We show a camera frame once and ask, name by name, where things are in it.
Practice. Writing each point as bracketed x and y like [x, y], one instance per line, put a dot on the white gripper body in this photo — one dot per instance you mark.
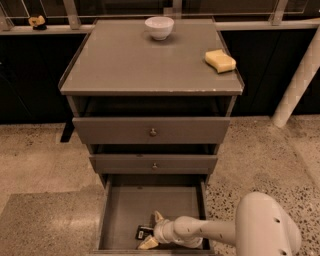
[161, 231]

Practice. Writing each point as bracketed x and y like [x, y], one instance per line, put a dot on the black rxbar chocolate bar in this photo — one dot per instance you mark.
[143, 231]

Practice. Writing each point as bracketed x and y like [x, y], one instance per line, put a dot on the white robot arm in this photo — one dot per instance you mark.
[261, 228]

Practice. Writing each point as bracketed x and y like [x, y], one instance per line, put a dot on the grey open bottom drawer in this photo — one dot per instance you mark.
[132, 200]

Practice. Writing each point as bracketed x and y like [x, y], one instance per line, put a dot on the round middle drawer knob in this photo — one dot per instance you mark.
[154, 166]

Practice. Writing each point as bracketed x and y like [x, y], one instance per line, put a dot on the round drawer knob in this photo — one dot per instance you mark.
[152, 132]
[154, 166]

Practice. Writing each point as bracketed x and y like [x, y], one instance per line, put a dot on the grey middle drawer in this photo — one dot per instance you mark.
[142, 163]

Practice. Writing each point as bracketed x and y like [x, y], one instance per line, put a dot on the round top drawer knob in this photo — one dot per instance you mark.
[152, 132]

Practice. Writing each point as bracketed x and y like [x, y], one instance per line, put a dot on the grey top drawer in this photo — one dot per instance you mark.
[170, 130]

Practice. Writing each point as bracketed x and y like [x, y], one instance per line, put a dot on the grey drawer cabinet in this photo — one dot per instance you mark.
[122, 72]

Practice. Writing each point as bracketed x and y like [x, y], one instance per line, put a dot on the yellow sponge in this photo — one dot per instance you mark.
[220, 61]

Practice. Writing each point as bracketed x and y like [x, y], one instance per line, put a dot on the white ceramic bowl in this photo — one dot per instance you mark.
[159, 27]

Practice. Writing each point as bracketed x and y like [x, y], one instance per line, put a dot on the small yellow black object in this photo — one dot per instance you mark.
[37, 22]

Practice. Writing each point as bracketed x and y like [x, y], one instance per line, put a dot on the white diagonal post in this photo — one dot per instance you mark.
[302, 77]

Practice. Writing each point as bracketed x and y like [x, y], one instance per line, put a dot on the metal railing frame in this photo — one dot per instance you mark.
[75, 15]

